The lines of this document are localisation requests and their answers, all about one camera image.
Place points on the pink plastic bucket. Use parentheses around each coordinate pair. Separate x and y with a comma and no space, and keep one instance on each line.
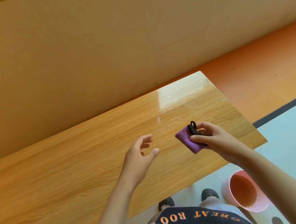
(241,190)

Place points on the person's right hand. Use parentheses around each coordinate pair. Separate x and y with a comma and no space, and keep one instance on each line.
(219,141)

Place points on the purple cleaning cloth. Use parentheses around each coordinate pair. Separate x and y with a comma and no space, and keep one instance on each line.
(187,137)

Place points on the person's right forearm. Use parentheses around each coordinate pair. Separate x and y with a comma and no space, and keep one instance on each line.
(291,188)

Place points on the person's left forearm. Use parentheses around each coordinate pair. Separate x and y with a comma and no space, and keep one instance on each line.
(109,222)

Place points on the person's left hand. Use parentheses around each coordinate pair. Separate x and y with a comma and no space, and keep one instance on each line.
(139,162)

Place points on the wooden table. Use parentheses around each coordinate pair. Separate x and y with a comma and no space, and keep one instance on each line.
(62,171)

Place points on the black plush-trimmed slipper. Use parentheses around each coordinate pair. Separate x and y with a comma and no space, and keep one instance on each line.
(209,193)
(166,203)

